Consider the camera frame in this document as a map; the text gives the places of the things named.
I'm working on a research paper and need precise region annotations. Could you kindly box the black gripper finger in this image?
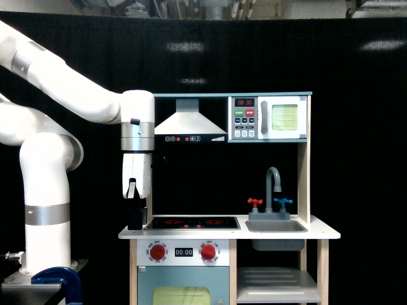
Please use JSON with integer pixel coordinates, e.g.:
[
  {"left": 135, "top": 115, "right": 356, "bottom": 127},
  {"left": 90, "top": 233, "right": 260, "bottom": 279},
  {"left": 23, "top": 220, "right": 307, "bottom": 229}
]
[{"left": 127, "top": 187, "right": 142, "bottom": 230}]

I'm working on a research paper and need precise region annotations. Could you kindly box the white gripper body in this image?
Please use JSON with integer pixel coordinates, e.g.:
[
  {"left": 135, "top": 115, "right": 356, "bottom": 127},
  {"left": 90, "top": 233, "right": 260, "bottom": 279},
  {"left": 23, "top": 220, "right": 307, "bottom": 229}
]
[{"left": 122, "top": 153, "right": 151, "bottom": 199}]

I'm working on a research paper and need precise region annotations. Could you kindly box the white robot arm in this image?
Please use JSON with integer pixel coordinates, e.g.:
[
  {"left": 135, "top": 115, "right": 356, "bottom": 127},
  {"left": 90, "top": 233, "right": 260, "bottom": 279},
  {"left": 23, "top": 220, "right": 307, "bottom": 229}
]
[{"left": 1, "top": 24, "right": 155, "bottom": 275}]

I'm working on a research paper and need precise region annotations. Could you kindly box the left red oven knob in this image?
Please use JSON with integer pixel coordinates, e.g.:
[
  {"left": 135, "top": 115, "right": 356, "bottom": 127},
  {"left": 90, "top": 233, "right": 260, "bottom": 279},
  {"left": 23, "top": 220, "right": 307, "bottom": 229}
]
[{"left": 149, "top": 245, "right": 166, "bottom": 261}]

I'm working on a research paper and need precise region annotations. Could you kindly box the red oven knob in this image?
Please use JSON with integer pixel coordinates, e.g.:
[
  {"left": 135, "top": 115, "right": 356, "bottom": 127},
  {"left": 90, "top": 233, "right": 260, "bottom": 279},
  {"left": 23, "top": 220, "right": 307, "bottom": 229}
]
[
  {"left": 149, "top": 245, "right": 166, "bottom": 261},
  {"left": 200, "top": 244, "right": 216, "bottom": 261}
]

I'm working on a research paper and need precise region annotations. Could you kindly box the black oven timer display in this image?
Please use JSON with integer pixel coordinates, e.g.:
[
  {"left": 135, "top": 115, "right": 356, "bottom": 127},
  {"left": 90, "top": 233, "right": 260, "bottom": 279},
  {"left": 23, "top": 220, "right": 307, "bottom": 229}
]
[{"left": 174, "top": 247, "right": 193, "bottom": 257}]

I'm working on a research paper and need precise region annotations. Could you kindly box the teal lower oven door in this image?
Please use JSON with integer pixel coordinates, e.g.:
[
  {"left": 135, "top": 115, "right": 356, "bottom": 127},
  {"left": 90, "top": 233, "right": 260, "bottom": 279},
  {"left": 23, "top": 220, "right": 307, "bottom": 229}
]
[{"left": 137, "top": 266, "right": 230, "bottom": 304}]

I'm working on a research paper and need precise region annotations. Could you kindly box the right red oven knob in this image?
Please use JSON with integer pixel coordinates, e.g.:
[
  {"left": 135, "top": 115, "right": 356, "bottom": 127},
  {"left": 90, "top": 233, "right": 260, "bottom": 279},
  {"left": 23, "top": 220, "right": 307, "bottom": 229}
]
[{"left": 200, "top": 244, "right": 216, "bottom": 261}]

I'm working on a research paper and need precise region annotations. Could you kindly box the black toy stovetop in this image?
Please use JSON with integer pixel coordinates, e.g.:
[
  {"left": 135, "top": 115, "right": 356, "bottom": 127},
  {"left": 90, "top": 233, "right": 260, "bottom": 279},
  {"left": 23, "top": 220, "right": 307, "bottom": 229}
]
[{"left": 145, "top": 216, "right": 240, "bottom": 230}]

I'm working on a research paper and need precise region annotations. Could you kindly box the grey range hood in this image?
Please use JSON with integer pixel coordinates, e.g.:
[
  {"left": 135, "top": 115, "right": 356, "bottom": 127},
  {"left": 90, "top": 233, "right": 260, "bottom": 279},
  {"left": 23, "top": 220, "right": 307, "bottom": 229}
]
[{"left": 155, "top": 98, "right": 228, "bottom": 144}]

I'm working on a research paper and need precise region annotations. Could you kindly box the blue C-clamp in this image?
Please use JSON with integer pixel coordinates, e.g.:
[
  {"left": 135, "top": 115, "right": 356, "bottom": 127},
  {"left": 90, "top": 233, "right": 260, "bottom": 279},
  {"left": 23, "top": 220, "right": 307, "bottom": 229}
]
[{"left": 31, "top": 267, "right": 83, "bottom": 305}]

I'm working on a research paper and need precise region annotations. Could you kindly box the grey microwave control panel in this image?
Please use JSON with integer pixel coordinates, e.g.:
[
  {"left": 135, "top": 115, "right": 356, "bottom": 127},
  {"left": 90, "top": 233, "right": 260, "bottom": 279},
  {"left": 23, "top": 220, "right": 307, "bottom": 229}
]
[{"left": 228, "top": 96, "right": 258, "bottom": 140}]

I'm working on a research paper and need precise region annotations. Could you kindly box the grey toy faucet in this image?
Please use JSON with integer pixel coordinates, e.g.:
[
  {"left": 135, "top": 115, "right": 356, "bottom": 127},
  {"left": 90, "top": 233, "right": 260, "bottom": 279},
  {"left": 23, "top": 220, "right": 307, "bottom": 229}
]
[{"left": 248, "top": 166, "right": 291, "bottom": 221}]

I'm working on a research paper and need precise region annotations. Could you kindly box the grey toy sink basin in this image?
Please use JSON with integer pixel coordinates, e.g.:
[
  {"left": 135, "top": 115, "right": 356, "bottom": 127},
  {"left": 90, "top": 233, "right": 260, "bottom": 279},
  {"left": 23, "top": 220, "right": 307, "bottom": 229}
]
[{"left": 245, "top": 220, "right": 308, "bottom": 252}]

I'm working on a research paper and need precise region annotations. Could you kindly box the grey lower shelf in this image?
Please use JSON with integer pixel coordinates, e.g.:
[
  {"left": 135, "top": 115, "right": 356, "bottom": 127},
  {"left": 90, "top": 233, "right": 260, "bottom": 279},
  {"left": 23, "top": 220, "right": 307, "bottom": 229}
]
[{"left": 237, "top": 267, "right": 321, "bottom": 304}]

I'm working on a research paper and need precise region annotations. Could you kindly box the black backdrop curtain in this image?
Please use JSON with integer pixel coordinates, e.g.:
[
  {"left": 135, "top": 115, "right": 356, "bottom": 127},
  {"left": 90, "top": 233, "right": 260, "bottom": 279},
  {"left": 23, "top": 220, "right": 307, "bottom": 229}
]
[{"left": 1, "top": 12, "right": 406, "bottom": 304}]

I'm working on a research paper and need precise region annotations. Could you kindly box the wooden toy kitchen frame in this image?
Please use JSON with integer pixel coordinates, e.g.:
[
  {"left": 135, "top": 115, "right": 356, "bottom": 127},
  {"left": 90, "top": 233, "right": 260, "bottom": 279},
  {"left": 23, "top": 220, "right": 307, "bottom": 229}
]
[{"left": 119, "top": 92, "right": 340, "bottom": 304}]

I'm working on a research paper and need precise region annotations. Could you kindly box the red tap handle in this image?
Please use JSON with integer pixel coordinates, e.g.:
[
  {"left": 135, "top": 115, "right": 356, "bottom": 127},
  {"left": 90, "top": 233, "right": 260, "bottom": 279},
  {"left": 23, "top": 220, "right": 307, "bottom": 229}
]
[{"left": 247, "top": 198, "right": 263, "bottom": 214}]

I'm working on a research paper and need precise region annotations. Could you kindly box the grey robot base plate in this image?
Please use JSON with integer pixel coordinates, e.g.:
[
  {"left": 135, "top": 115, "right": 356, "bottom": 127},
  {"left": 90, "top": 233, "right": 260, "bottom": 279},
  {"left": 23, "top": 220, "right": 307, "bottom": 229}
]
[{"left": 1, "top": 258, "right": 89, "bottom": 292}]

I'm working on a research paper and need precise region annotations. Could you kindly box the blue tap handle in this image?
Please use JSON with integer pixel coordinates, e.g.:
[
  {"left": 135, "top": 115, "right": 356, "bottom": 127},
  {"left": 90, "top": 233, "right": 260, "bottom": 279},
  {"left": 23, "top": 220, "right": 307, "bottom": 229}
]
[{"left": 273, "top": 198, "right": 293, "bottom": 214}]

